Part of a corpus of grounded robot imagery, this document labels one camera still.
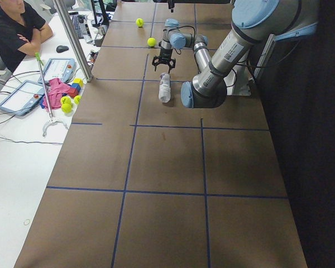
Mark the far teach pendant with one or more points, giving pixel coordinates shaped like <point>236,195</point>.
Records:
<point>62,68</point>

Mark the teach pendant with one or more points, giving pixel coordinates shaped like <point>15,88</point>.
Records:
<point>62,68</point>
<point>23,99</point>

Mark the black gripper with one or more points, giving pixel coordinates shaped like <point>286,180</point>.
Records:
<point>164,52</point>

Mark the black keyboard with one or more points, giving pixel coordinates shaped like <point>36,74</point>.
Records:
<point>78,22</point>

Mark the near teach pendant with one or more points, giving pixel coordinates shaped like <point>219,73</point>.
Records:
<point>23,99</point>

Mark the black monitor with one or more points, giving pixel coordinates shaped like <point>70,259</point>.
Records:
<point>100,17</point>

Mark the red blue cube block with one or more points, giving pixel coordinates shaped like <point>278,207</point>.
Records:
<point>74,90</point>

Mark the yellow tennis ball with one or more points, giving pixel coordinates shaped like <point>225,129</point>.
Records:
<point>151,42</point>
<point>139,22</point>

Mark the black computer mouse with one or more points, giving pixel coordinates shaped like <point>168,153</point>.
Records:
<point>61,48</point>

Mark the reacher grabber tool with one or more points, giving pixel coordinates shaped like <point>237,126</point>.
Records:
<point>53,120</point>

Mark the aluminium frame post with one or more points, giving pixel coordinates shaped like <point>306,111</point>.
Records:
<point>74,41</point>

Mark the seated person black shirt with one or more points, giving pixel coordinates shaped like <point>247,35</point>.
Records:
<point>22,31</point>

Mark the yellow ball on desk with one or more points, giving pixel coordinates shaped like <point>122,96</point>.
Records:
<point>77,99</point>

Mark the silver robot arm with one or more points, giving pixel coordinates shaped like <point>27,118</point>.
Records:
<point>252,22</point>

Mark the clear tennis ball can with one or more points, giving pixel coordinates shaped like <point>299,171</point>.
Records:
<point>164,88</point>

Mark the pink cloth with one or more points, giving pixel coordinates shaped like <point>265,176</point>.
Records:
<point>57,89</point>

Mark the steel cup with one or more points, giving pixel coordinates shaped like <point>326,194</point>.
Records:
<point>102,30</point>

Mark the yellow cube block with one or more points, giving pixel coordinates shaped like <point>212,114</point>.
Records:
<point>77,82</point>

